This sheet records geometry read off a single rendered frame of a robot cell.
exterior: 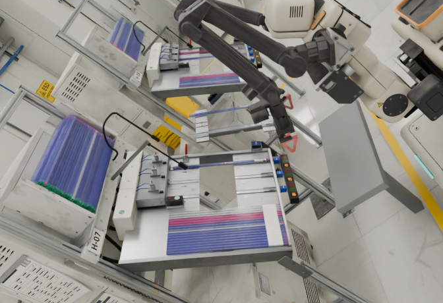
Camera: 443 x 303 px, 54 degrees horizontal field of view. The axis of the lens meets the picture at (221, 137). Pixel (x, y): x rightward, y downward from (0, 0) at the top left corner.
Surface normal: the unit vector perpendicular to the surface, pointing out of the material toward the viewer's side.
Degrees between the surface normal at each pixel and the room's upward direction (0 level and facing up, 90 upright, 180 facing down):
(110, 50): 90
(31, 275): 88
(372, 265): 0
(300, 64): 90
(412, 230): 0
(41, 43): 90
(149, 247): 45
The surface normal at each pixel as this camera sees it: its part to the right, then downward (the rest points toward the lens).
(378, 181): -0.75, -0.52
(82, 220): 0.04, 0.57
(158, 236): -0.07, -0.82
